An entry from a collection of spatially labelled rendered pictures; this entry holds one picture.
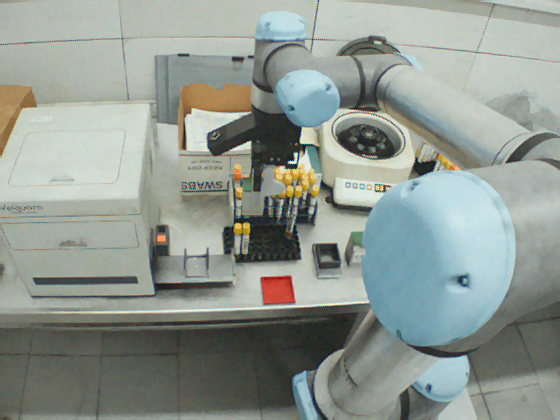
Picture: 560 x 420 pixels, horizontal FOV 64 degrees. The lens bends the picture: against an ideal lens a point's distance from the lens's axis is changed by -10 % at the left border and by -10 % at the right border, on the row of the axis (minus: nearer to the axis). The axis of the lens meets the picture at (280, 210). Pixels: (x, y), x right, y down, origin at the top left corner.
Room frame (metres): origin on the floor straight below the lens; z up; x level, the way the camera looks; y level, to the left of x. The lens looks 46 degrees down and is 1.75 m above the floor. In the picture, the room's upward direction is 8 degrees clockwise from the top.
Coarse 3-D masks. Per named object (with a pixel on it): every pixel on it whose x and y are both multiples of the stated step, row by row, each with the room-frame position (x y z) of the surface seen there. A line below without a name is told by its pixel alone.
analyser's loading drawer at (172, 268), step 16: (160, 256) 0.62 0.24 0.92; (176, 256) 0.62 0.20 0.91; (192, 256) 0.62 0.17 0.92; (208, 256) 0.61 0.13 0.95; (224, 256) 0.64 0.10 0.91; (160, 272) 0.57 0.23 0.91; (176, 272) 0.58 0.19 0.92; (192, 272) 0.59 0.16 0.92; (208, 272) 0.58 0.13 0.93; (224, 272) 0.60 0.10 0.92
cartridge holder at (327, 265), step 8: (312, 248) 0.73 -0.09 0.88; (320, 248) 0.72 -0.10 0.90; (328, 248) 0.72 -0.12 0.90; (336, 248) 0.72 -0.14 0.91; (320, 256) 0.68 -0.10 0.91; (328, 256) 0.70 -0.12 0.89; (336, 256) 0.70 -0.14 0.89; (320, 264) 0.67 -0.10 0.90; (328, 264) 0.67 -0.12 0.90; (336, 264) 0.67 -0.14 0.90; (320, 272) 0.66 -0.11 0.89; (328, 272) 0.66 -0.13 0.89; (336, 272) 0.66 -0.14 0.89
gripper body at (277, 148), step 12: (252, 108) 0.66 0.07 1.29; (276, 120) 0.64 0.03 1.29; (288, 120) 0.66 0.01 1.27; (276, 132) 0.66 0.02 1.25; (288, 132) 0.66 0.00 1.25; (300, 132) 0.66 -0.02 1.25; (252, 144) 0.65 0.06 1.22; (264, 144) 0.65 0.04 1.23; (276, 144) 0.64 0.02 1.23; (288, 144) 0.65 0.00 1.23; (300, 144) 0.65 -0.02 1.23; (252, 156) 0.63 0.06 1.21; (264, 156) 0.64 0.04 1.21; (276, 156) 0.65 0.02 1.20; (288, 156) 0.65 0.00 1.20; (288, 168) 0.65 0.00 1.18
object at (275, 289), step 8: (264, 280) 0.62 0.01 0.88; (272, 280) 0.62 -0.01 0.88; (280, 280) 0.63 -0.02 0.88; (288, 280) 0.63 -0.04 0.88; (264, 288) 0.60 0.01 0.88; (272, 288) 0.60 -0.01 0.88; (280, 288) 0.61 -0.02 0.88; (288, 288) 0.61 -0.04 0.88; (264, 296) 0.58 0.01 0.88; (272, 296) 0.58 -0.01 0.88; (280, 296) 0.59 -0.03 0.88; (288, 296) 0.59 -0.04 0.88
